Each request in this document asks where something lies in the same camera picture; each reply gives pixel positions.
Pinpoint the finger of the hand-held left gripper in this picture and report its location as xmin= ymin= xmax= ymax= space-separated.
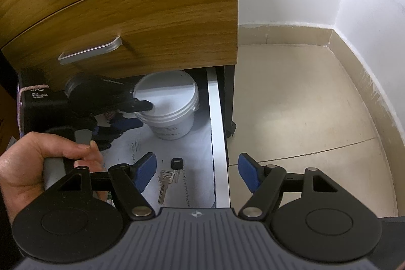
xmin=124 ymin=97 xmax=155 ymax=114
xmin=94 ymin=116 xmax=144 ymax=151

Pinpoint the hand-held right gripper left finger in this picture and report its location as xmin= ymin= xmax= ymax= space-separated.
xmin=58 ymin=152 xmax=157 ymax=221

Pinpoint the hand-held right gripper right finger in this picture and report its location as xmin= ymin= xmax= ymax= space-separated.
xmin=238 ymin=153 xmax=341 ymax=222

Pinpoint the white plastic bucket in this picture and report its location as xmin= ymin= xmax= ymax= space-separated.
xmin=133 ymin=70 xmax=200 ymax=141

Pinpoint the white drawer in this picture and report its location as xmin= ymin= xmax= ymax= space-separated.
xmin=95 ymin=65 xmax=232 ymax=211

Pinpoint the person's left hand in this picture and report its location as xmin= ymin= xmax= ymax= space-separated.
xmin=0 ymin=132 xmax=104 ymax=220

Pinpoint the silver key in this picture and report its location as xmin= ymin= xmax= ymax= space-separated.
xmin=157 ymin=170 xmax=174 ymax=205

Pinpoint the black-headed key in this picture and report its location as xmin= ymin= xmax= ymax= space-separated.
xmin=170 ymin=157 xmax=185 ymax=184

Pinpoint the brown cardboard box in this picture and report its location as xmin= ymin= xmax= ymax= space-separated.
xmin=0 ymin=85 xmax=19 ymax=153

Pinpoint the pink cord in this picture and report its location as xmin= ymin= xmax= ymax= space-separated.
xmin=17 ymin=85 xmax=50 ymax=132

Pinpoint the silver drawer handle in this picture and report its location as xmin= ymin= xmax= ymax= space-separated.
xmin=57 ymin=35 xmax=123 ymax=65

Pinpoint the black cabinet frame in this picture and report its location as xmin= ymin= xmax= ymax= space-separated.
xmin=216 ymin=64 xmax=236 ymax=138

